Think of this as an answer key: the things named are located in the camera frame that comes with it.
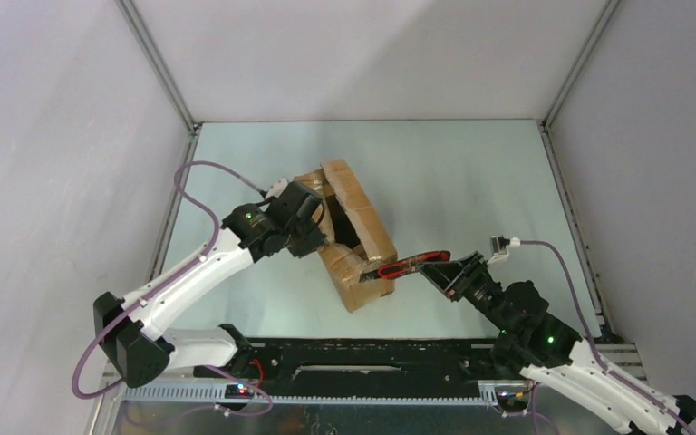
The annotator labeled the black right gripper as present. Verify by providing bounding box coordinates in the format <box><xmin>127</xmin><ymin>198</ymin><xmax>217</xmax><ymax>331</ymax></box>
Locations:
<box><xmin>413</xmin><ymin>251</ymin><xmax>513</xmax><ymax>334</ymax></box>

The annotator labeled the brown cardboard express box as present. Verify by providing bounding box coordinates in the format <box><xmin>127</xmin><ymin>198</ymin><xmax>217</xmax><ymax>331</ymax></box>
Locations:
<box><xmin>294</xmin><ymin>159</ymin><xmax>398</xmax><ymax>313</ymax></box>

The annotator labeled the red black utility knife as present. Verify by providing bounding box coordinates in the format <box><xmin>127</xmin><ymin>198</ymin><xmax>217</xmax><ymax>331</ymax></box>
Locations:
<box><xmin>363</xmin><ymin>250</ymin><xmax>451</xmax><ymax>280</ymax></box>

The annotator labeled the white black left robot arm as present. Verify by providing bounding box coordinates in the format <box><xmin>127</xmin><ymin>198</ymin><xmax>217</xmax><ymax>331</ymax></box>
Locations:
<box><xmin>92</xmin><ymin>182</ymin><xmax>326</xmax><ymax>388</ymax></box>

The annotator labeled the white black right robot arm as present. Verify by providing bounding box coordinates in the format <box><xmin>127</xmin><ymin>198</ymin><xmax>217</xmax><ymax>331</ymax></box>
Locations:
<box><xmin>417</xmin><ymin>252</ymin><xmax>696</xmax><ymax>434</ymax></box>

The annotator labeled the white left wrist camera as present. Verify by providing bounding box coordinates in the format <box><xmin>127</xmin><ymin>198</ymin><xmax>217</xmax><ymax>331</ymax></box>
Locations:
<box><xmin>264</xmin><ymin>178</ymin><xmax>292</xmax><ymax>204</ymax></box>

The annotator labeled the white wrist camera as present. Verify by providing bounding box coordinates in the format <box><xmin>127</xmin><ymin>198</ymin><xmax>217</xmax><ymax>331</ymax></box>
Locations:
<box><xmin>264</xmin><ymin>178</ymin><xmax>292</xmax><ymax>204</ymax></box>
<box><xmin>487</xmin><ymin>236</ymin><xmax>521</xmax><ymax>265</ymax></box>

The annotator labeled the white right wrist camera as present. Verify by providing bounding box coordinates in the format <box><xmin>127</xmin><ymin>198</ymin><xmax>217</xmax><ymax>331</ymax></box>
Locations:
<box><xmin>487</xmin><ymin>236</ymin><xmax>521</xmax><ymax>265</ymax></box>

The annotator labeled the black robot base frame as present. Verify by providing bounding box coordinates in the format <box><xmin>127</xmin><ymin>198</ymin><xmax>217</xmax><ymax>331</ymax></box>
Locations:
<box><xmin>143</xmin><ymin>324</ymin><xmax>614</xmax><ymax>417</ymax></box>

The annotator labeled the aluminium left corner post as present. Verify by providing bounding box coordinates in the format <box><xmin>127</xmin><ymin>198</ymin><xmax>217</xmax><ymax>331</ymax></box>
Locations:
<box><xmin>115</xmin><ymin>0</ymin><xmax>198</xmax><ymax>134</ymax></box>

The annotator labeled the aluminium corner post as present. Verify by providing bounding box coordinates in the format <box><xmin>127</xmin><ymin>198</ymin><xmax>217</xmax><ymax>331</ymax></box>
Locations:
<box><xmin>540</xmin><ymin>0</ymin><xmax>624</xmax><ymax>129</ymax></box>
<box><xmin>115</xmin><ymin>0</ymin><xmax>198</xmax><ymax>134</ymax></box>

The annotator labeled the aluminium right corner post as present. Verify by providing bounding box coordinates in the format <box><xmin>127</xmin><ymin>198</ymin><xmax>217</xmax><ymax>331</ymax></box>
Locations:
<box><xmin>540</xmin><ymin>0</ymin><xmax>624</xmax><ymax>129</ymax></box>

